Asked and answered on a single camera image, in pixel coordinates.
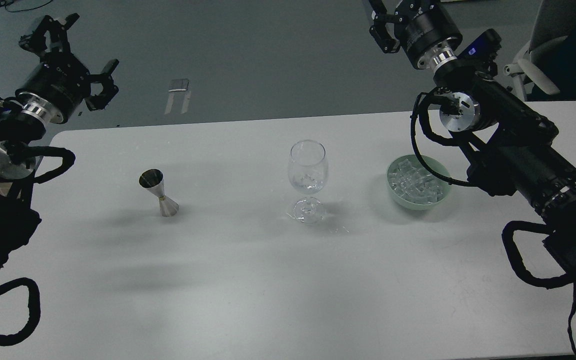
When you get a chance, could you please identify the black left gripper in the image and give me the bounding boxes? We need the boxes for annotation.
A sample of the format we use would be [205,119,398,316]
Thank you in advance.
[15,13,120,125]

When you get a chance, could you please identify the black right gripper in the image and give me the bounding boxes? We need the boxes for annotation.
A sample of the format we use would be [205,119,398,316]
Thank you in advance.
[365,0,463,70]

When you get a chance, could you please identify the steel double jigger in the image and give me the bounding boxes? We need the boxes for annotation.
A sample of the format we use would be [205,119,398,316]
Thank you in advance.
[138,169,179,218]

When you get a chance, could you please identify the green bowl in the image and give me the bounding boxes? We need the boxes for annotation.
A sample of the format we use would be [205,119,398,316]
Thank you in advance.
[386,154,453,211]

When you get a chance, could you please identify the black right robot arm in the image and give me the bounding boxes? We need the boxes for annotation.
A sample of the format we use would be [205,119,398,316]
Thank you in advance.
[363,0,576,321]

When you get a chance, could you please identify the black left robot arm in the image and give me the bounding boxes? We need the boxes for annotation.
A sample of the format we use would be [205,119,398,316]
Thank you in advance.
[0,13,119,347]

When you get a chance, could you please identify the clear wine glass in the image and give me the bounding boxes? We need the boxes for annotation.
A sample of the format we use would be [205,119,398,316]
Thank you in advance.
[287,139,329,224]

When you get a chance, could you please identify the clear ice cubes pile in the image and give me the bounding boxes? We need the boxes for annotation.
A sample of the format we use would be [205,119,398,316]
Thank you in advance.
[388,157,448,205]

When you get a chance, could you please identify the silver floor socket plate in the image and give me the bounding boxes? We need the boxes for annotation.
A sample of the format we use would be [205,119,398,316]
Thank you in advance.
[167,78,190,93]

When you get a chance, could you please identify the white office chair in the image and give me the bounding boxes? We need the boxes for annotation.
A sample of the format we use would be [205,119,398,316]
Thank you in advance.
[503,0,576,101]

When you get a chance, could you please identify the person in teal sweater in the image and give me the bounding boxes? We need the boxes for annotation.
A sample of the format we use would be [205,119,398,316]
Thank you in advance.
[528,0,576,101]

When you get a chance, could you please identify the black floor cables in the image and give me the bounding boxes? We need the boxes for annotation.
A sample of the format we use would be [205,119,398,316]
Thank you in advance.
[0,0,55,21]

